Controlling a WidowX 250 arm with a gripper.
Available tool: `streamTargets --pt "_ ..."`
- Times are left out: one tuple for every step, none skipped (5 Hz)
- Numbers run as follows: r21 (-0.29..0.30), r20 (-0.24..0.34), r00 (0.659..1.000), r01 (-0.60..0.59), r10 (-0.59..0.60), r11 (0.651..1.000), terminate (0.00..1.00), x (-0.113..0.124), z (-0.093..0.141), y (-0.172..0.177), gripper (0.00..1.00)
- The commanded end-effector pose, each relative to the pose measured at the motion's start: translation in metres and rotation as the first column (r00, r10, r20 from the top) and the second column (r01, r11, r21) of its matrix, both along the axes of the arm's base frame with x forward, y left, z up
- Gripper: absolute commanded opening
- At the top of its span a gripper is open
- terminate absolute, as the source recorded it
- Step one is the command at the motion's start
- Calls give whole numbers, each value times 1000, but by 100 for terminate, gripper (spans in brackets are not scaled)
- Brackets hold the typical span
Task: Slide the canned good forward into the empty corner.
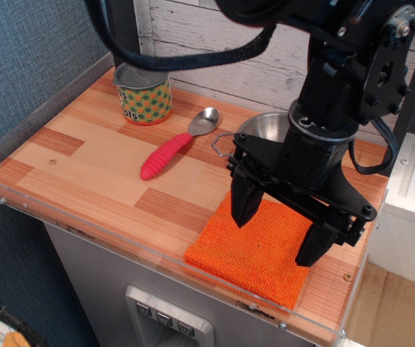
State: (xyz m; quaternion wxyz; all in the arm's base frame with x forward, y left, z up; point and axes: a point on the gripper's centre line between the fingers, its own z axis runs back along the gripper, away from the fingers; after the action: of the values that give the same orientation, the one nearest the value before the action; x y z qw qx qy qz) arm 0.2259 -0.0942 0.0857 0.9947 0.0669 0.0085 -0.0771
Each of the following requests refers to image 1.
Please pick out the silver dispenser button panel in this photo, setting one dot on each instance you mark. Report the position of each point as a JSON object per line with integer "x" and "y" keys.
{"x": 158, "y": 322}

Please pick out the white toy sink unit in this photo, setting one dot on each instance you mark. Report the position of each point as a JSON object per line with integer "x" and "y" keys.
{"x": 392, "y": 243}

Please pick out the orange knitted cloth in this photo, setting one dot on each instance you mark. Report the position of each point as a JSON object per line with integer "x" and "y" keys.
{"x": 258, "y": 257}

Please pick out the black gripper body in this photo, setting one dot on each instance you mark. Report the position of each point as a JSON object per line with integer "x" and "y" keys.
{"x": 305, "y": 172}

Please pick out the orange object bottom left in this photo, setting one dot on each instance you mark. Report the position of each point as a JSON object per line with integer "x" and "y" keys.
{"x": 15, "y": 339}

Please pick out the peas and carrots can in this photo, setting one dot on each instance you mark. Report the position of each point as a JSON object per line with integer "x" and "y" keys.
{"x": 145, "y": 96}

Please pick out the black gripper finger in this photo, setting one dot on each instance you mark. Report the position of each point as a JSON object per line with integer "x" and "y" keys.
{"x": 246, "y": 196}
{"x": 318, "y": 240}

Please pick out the grey toy fridge cabinet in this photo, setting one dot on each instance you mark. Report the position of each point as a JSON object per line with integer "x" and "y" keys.
{"x": 100, "y": 276}

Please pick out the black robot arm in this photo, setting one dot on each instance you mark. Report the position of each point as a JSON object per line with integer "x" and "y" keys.
{"x": 356, "y": 76}

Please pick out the pink handled metal spoon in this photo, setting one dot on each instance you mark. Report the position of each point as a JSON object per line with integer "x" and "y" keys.
{"x": 203, "y": 123}

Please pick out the steel two-handled bowl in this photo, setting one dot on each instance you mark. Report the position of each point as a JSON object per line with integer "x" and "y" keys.
{"x": 272, "y": 126}

